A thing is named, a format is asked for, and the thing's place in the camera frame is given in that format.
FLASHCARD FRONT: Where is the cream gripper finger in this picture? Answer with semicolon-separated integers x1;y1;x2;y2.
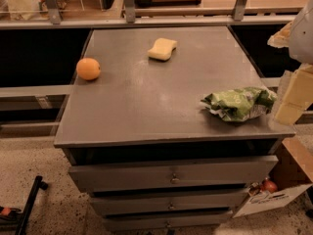
267;22;292;48
275;64;313;125

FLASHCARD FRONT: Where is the metal railing frame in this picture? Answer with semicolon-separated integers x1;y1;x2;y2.
0;0;309;29

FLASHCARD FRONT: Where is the red onion in box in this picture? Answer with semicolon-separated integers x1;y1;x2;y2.
262;178;278;193

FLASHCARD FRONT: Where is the orange fruit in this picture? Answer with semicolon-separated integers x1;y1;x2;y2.
76;58;101;80

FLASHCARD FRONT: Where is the yellow sponge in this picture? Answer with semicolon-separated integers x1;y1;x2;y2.
148;38;177;61

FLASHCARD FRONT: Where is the black stand on floor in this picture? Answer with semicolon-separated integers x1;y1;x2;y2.
0;175;48;235

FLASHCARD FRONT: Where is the cardboard box on floor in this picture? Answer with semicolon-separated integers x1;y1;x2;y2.
235;137;313;217

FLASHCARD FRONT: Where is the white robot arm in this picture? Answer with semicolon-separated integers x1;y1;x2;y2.
267;0;313;125

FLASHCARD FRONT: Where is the grey drawer cabinet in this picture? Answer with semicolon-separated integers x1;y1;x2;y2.
55;26;293;231

